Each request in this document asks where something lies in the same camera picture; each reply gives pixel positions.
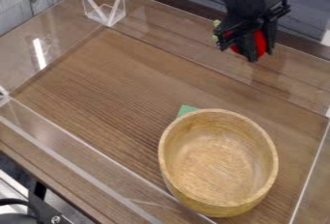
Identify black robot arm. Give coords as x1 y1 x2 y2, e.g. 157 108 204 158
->
212 0 290 63

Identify clear acrylic corner bracket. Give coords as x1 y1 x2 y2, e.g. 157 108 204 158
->
81 0 127 27

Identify wooden bowl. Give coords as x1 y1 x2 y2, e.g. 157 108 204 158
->
157 109 279 217

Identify black cable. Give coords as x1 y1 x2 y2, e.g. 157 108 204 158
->
0 197 30 224

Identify green paper piece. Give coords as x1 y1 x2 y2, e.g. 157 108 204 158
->
177 105 197 117

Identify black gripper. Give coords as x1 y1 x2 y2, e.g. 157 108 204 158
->
221 0 290 63

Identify clear acrylic enclosure walls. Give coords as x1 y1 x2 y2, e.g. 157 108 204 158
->
0 0 330 224

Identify red plush strawberry toy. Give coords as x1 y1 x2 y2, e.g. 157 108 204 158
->
212 19 267 60

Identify black table leg bracket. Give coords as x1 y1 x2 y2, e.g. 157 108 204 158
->
28 182 73 224

